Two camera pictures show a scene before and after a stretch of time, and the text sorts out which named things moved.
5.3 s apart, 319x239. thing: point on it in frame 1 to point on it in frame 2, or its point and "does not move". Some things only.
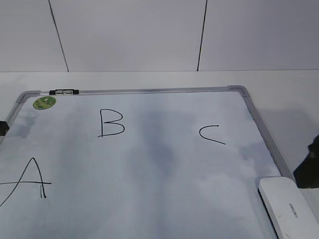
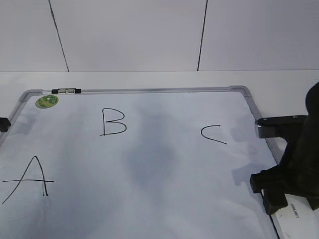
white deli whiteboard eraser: (290, 214) does not move
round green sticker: (44, 102) does not move
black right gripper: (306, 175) to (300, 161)
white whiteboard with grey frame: (152, 163) does not move
